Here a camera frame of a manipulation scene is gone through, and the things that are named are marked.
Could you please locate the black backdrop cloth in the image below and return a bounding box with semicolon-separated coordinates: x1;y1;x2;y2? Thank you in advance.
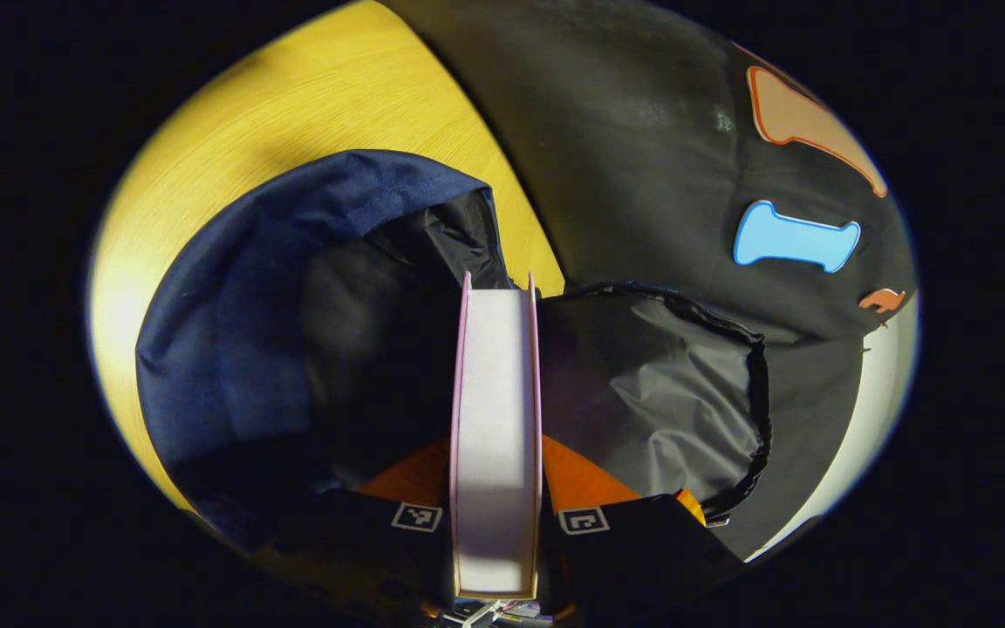
380;0;918;559

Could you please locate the blue schoolbag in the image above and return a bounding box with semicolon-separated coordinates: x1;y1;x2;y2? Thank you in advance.
134;150;772;559

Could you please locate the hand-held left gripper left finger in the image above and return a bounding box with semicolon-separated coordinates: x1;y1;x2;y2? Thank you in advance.
283;436;456;618

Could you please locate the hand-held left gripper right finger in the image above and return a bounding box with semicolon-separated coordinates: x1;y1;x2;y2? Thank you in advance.
540;433;748;622

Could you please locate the pink cover book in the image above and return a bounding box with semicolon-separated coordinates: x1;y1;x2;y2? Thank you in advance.
448;270;545;603

